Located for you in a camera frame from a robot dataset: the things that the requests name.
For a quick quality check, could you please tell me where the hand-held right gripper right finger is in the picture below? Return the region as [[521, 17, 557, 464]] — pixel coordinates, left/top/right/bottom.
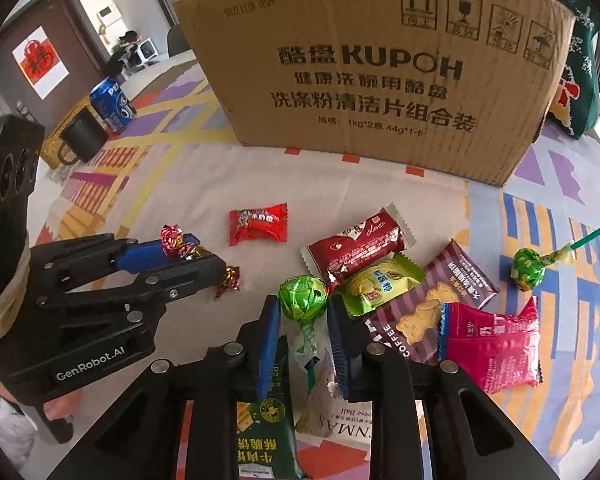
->
[[328, 296, 561, 480]]

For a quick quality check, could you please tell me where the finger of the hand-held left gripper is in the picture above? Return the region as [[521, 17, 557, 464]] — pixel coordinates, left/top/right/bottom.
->
[[44, 254, 228, 332], [30, 233, 202, 287]]

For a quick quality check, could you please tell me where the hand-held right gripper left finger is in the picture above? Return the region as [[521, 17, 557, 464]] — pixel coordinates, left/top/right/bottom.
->
[[47, 296, 283, 480]]

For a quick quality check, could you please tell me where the foil candy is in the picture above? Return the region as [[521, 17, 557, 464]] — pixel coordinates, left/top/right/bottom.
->
[[215, 266, 242, 300], [160, 224, 213, 262]]

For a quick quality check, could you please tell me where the green foil lollipop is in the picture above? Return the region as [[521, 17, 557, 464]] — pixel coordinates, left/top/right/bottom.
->
[[278, 274, 329, 366]]

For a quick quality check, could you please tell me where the dark green snack packet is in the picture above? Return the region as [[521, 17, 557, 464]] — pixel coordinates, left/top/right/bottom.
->
[[235, 335, 306, 480]]

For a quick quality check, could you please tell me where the maroon striped biscuit packet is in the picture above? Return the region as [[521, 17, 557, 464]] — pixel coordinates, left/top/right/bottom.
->
[[365, 239, 501, 366]]

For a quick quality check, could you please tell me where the cardboard box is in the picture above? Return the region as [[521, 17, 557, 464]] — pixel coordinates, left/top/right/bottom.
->
[[172, 0, 578, 188]]

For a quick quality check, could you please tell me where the yellow green snack packet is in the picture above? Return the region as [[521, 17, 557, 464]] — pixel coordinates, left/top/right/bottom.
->
[[337, 254, 426, 318]]

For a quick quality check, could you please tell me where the red candy packet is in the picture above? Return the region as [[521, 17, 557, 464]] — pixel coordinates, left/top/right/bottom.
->
[[228, 203, 289, 247]]

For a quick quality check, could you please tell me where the black mug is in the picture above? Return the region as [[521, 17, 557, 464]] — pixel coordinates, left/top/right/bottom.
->
[[57, 112, 108, 165]]

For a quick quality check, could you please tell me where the dark brown door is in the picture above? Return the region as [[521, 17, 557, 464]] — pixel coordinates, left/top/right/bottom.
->
[[0, 0, 108, 128]]

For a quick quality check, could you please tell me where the red and white snack packet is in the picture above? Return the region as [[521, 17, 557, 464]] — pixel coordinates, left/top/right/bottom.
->
[[300, 202, 411, 295]]

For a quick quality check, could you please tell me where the red and white door poster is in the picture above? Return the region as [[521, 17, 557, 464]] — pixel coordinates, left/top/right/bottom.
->
[[12, 26, 70, 101]]

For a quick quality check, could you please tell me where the blue soda can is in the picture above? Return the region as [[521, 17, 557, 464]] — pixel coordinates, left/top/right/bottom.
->
[[89, 76, 137, 134]]

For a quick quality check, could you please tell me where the pink snack packet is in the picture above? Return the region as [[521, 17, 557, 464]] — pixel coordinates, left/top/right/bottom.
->
[[437, 296, 542, 388]]

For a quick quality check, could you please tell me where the white chair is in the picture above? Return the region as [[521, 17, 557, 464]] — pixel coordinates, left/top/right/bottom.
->
[[135, 37, 160, 63]]

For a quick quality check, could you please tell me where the green lollipop with green stick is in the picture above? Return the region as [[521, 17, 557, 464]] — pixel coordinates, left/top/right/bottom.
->
[[511, 223, 600, 291]]

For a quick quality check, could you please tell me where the grey chair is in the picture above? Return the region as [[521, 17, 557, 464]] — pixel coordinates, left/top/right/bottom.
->
[[167, 22, 191, 56]]

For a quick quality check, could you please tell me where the green knitted bag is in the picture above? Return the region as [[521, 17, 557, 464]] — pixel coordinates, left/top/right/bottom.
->
[[530, 0, 600, 141]]

